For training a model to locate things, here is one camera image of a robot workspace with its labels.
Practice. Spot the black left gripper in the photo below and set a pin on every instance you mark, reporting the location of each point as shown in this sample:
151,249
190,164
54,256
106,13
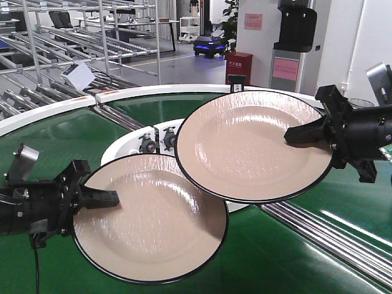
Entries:
44,208

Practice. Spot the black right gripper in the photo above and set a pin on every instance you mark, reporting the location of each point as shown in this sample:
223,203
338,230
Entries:
355,135

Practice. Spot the beige plate black rim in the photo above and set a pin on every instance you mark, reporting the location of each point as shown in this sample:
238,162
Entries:
234,147
163,229

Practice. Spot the left green bearing block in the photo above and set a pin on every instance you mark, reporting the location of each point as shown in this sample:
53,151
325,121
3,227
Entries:
148,145

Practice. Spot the green bearing block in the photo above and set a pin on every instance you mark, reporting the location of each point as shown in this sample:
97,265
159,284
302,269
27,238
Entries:
148,145
169,138

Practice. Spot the left steel conveyor rollers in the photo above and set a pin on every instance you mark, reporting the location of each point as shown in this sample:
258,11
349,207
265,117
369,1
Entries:
117,117

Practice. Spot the steel conveyor rollers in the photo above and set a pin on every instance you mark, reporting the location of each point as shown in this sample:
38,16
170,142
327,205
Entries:
359,254
117,117

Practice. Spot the black sensor box on rim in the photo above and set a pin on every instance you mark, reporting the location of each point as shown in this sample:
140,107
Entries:
237,82

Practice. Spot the right green bearing block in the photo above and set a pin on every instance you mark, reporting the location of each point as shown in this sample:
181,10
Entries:
169,138

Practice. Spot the white outer conveyor rim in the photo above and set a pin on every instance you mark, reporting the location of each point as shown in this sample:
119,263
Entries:
23,119

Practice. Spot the red fire equipment box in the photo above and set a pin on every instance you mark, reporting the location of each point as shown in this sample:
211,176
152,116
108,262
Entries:
239,63

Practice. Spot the black water dispenser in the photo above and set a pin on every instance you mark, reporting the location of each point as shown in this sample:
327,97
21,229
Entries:
296,38

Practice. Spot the white control box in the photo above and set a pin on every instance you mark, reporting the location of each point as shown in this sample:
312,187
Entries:
78,75

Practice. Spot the green potted plant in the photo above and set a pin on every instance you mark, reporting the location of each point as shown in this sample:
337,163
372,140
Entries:
229,25

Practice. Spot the green round conveyor belt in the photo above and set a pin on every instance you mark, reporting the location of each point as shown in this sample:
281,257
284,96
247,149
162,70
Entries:
260,254

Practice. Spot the black blue mobile robot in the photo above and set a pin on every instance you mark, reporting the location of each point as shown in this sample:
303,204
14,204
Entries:
209,44

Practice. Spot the right steel conveyor rollers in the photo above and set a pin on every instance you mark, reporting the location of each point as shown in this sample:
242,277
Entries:
359,254

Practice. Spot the white rolling cart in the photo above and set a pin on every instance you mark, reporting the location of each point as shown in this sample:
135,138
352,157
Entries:
189,29

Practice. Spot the metal roller rack shelving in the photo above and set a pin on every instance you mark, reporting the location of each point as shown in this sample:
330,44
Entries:
41,39

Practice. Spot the wire mesh trash bin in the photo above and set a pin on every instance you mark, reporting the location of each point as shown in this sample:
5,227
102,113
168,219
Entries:
360,103

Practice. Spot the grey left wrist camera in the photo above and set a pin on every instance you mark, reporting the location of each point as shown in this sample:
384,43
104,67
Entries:
23,162

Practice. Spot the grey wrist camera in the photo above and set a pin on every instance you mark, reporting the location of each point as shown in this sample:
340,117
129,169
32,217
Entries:
379,77
23,162

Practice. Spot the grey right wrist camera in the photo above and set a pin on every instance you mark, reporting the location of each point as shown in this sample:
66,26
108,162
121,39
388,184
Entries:
379,77

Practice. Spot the pink wall notice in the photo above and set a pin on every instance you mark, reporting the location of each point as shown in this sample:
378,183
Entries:
253,21

